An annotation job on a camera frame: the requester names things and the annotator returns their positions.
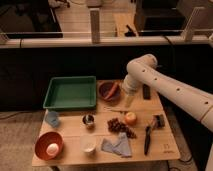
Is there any bunch of dark grapes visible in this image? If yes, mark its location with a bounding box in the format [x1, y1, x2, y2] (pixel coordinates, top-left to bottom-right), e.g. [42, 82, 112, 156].
[107, 118, 137, 139]

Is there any black handled knife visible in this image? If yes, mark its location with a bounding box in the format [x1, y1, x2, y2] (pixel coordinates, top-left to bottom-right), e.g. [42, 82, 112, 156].
[144, 126, 151, 155]

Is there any purple bowl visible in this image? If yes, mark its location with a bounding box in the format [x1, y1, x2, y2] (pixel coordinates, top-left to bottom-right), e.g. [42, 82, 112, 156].
[98, 81, 121, 102]

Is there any blue cloth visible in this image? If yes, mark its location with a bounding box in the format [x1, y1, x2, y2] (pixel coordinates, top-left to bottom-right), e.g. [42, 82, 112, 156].
[101, 132, 132, 158]

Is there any dark scrub brush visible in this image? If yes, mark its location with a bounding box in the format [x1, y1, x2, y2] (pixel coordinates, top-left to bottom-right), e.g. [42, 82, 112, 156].
[153, 115, 165, 129]

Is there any orange fruit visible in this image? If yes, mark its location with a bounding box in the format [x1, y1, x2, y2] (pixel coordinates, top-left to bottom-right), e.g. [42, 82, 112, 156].
[124, 112, 137, 125]

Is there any white egg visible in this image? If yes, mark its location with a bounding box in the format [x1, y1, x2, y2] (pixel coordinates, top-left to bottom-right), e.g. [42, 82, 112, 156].
[46, 143, 59, 156]

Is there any wooden folding table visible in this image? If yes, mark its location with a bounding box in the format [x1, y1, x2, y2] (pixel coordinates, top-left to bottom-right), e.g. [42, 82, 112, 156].
[32, 89, 180, 167]

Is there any small metal cup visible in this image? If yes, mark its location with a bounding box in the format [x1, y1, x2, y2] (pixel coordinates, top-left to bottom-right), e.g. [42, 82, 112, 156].
[82, 114, 95, 129]

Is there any white cup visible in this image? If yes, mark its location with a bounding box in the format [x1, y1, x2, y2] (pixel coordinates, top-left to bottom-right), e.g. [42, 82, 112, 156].
[80, 135, 96, 155]

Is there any thin metal utensil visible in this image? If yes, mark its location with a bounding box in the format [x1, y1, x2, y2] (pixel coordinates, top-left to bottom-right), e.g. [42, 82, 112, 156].
[104, 107, 128, 114]

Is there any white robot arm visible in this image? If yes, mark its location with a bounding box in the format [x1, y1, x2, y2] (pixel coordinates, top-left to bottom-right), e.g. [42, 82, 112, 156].
[122, 54, 213, 132]

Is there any black remote block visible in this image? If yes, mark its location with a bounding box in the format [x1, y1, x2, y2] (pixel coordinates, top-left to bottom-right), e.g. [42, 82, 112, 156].
[143, 84, 151, 100]

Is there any blue plastic cup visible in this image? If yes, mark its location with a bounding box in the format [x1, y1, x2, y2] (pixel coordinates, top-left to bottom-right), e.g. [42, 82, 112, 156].
[45, 111, 60, 128]

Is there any green plastic tray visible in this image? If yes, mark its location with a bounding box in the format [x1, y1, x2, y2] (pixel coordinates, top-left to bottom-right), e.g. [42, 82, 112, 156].
[43, 76, 97, 110]

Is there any orange bowl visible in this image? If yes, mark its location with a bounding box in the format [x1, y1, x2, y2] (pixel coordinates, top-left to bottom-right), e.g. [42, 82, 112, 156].
[35, 132, 63, 161]

